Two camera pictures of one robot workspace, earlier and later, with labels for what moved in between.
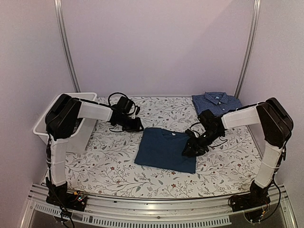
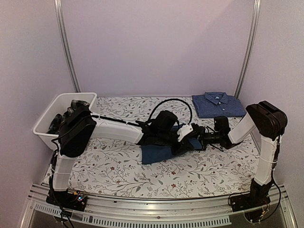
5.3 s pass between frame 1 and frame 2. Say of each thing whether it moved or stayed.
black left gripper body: moved
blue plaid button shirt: stayed
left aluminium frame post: stayed
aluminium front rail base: stayed
